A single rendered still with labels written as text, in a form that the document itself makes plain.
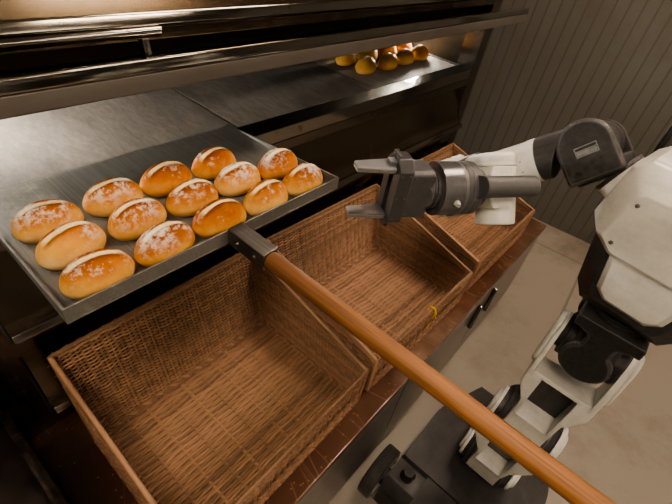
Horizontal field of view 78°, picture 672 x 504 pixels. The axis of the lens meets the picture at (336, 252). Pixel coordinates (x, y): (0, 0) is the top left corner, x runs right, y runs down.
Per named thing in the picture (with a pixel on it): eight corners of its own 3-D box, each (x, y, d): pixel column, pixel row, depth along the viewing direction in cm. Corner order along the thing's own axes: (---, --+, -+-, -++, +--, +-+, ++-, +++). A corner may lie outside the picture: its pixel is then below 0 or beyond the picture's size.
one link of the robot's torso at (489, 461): (470, 426, 156) (510, 372, 119) (520, 466, 147) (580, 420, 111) (448, 460, 148) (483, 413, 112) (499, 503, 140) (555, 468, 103)
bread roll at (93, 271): (125, 257, 65) (118, 229, 61) (145, 281, 62) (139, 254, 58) (54, 284, 59) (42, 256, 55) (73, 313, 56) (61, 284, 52)
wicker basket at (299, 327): (74, 420, 104) (39, 355, 86) (250, 305, 139) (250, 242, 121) (192, 585, 83) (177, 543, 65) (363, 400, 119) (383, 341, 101)
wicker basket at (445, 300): (258, 300, 142) (260, 237, 124) (363, 236, 177) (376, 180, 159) (367, 396, 120) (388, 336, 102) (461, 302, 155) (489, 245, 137)
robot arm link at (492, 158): (487, 151, 67) (454, 159, 80) (485, 207, 68) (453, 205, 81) (525, 151, 68) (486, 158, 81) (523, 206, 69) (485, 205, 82)
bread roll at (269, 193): (272, 190, 85) (273, 166, 81) (295, 204, 82) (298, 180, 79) (233, 208, 78) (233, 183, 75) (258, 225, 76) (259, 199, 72)
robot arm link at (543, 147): (546, 137, 91) (619, 113, 81) (555, 177, 91) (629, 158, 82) (528, 138, 82) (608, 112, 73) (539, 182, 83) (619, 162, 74)
